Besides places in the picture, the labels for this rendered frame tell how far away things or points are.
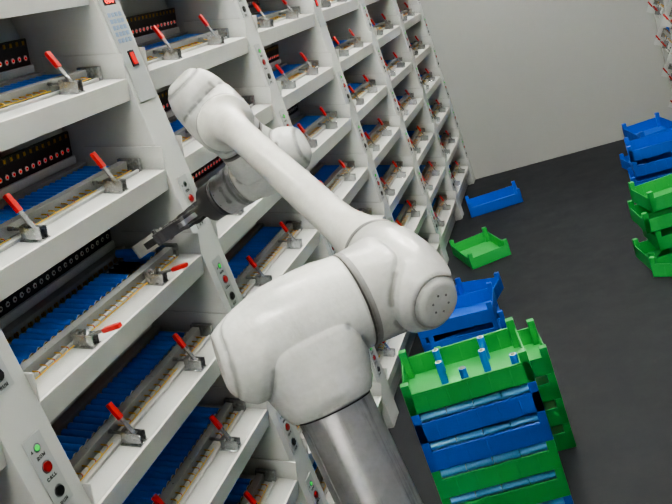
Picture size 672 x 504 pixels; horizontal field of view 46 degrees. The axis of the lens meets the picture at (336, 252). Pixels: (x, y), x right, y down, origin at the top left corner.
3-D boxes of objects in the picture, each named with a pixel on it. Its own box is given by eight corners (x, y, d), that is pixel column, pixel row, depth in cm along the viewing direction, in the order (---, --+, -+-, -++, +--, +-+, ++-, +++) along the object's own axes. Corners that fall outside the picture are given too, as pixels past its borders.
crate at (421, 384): (520, 344, 199) (511, 316, 196) (535, 381, 179) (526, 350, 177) (407, 377, 203) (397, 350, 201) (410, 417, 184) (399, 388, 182)
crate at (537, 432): (537, 397, 203) (529, 371, 201) (554, 439, 184) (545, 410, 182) (426, 429, 207) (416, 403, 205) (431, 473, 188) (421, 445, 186)
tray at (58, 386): (204, 272, 175) (198, 232, 171) (45, 427, 121) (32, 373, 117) (123, 270, 180) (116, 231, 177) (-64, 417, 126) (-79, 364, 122)
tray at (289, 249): (320, 242, 243) (316, 199, 238) (252, 332, 189) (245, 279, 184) (258, 240, 248) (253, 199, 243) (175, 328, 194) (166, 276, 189)
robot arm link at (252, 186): (262, 182, 162) (218, 139, 155) (321, 143, 155) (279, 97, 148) (259, 215, 154) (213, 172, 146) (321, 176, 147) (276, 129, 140)
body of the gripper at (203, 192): (218, 174, 160) (185, 196, 164) (202, 186, 153) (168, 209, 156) (239, 204, 162) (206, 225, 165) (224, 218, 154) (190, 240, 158)
